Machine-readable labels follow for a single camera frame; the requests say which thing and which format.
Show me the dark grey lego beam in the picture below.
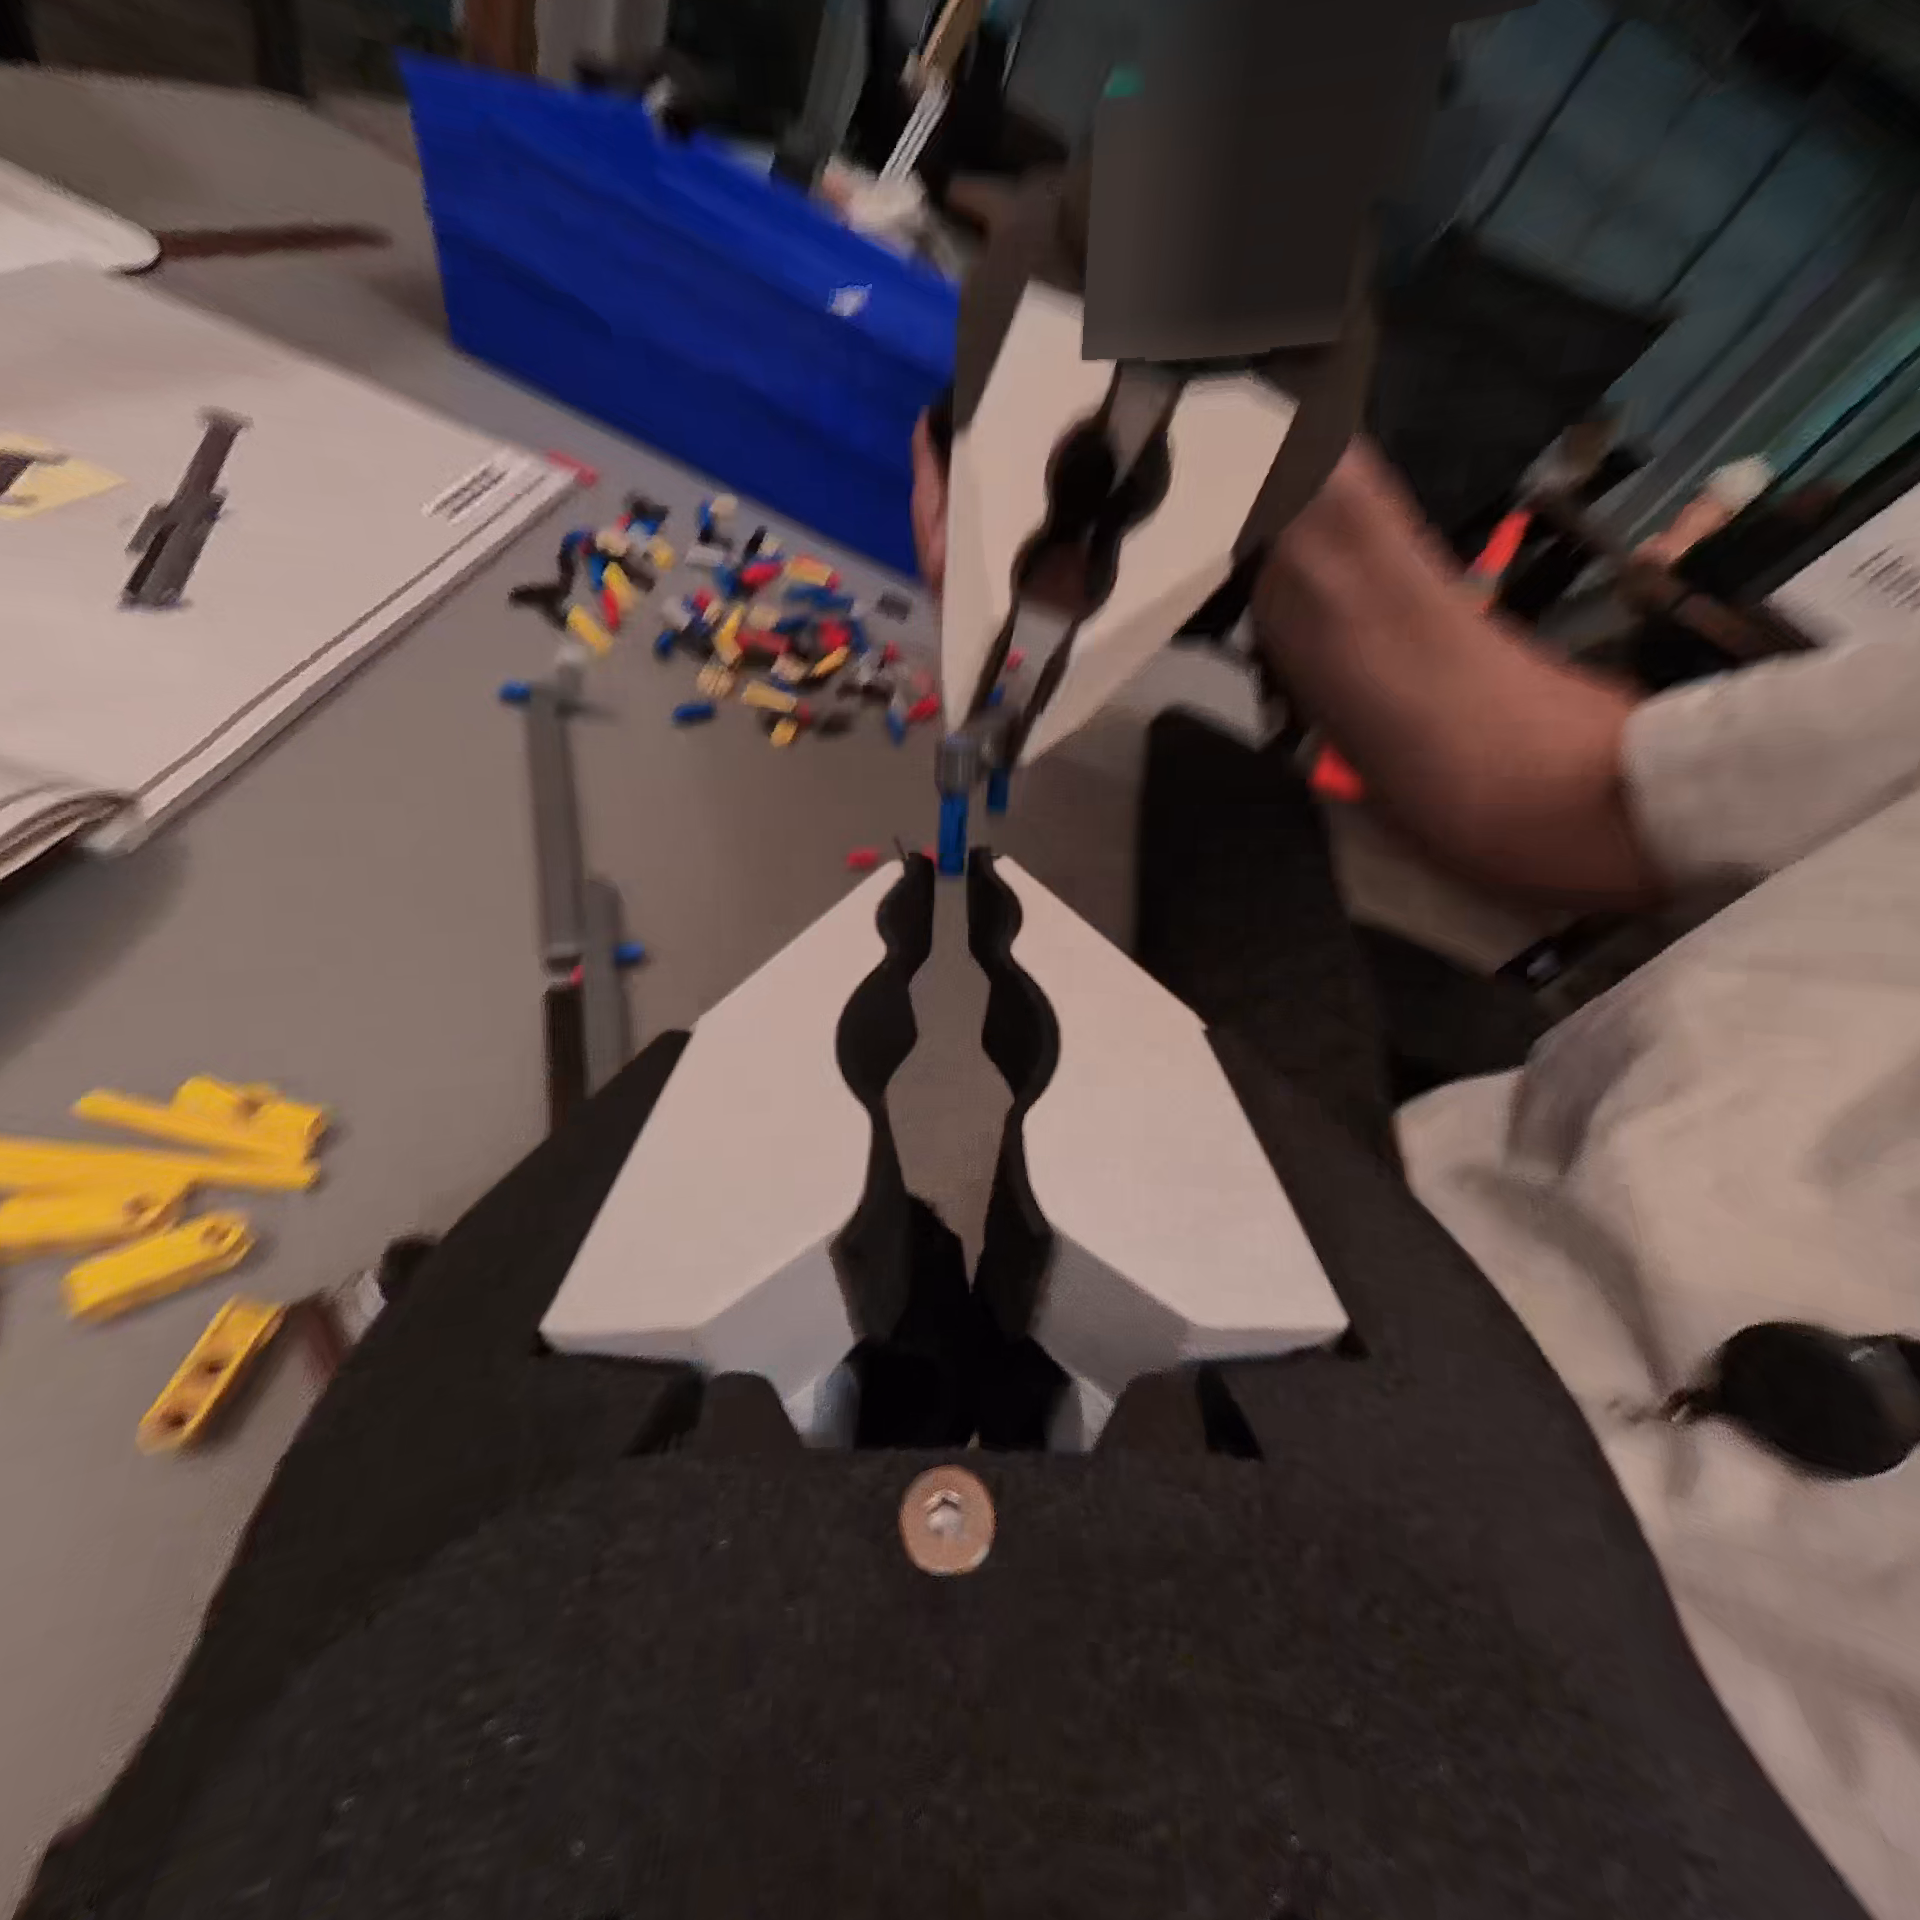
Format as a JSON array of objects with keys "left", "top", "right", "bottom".
[{"left": 932, "top": 645, "right": 1028, "bottom": 879}]

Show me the blue plastic bin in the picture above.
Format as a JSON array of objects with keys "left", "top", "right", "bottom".
[{"left": 397, "top": 53, "right": 963, "bottom": 577}]

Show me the person's right forearm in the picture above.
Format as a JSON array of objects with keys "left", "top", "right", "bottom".
[{"left": 1430, "top": 495, "right": 1670, "bottom": 904}]

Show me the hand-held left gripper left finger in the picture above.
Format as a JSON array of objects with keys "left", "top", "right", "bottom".
[{"left": 538, "top": 855, "right": 939, "bottom": 1451}]

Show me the person's right hand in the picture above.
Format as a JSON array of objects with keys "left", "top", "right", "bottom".
[{"left": 1258, "top": 442, "right": 1469, "bottom": 824}]

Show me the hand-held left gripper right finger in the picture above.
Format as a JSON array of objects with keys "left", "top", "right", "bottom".
[{"left": 966, "top": 848, "right": 1354, "bottom": 1451}]

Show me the long grey lego beam assembly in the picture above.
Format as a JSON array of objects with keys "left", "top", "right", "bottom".
[{"left": 504, "top": 645, "right": 650, "bottom": 1126}]

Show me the pile of mixed lego pins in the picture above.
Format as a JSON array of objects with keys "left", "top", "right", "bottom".
[{"left": 504, "top": 486, "right": 946, "bottom": 751}]

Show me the black badge reel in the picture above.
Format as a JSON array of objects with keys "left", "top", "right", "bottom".
[{"left": 1662, "top": 1318, "right": 1920, "bottom": 1482}]

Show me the group of yellow lego pieces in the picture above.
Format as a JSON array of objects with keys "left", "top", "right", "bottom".
[{"left": 0, "top": 1071, "right": 332, "bottom": 1456}]

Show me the person's white shirt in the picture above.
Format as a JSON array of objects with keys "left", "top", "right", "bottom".
[{"left": 1394, "top": 495, "right": 1920, "bottom": 1920}]

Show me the open instruction booklet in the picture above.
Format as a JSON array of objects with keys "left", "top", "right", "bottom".
[{"left": 0, "top": 263, "right": 589, "bottom": 886}]

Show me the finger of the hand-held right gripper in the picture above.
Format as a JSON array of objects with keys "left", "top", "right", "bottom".
[
  {"left": 1009, "top": 368, "right": 1305, "bottom": 769},
  {"left": 932, "top": 280, "right": 1125, "bottom": 745}
]

